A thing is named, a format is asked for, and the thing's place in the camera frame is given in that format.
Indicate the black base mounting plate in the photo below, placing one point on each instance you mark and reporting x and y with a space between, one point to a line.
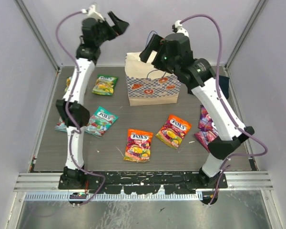
114 182

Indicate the aluminium front rail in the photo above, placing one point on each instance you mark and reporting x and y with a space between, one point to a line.
236 180

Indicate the teal Fox's blossom candy bag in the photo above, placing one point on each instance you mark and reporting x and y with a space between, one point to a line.
60 126

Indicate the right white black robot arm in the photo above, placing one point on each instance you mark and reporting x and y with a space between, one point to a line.
199 78

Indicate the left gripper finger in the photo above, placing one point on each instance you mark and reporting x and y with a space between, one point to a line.
115 19
120 27

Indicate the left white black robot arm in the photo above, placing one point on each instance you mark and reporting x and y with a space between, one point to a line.
71 107

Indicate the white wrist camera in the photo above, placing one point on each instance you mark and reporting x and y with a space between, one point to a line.
93 12
178 28

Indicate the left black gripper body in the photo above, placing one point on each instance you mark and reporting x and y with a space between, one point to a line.
106 33

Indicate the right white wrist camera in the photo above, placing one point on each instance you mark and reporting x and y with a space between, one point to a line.
178 28

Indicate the purple berries candy bag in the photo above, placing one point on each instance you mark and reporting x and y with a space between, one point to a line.
205 121
206 137

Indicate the slotted grey cable duct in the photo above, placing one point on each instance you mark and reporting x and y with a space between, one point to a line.
78 197

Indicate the dark navy folded cloth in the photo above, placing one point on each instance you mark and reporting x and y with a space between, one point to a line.
224 85

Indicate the green Fox's spring tea candy bag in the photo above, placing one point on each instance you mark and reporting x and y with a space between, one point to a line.
68 82

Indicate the blue checkered paper bag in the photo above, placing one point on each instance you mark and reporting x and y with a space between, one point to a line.
148 86

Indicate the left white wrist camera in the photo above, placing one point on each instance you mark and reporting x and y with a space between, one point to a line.
93 12

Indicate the orange Fox's candy bag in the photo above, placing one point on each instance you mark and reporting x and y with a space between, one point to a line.
173 131
138 146

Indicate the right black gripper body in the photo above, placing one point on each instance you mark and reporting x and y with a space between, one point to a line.
169 63

